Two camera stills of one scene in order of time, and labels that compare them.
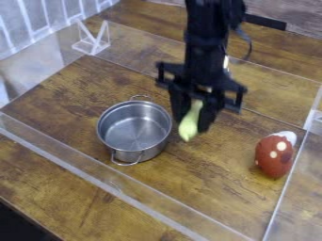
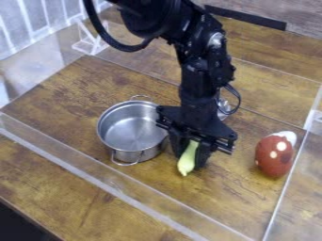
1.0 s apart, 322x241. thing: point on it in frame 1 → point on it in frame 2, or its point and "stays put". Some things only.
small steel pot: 136,127 stays put
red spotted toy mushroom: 273,153 stays put
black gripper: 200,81 → 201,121
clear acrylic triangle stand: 90,44 stays put
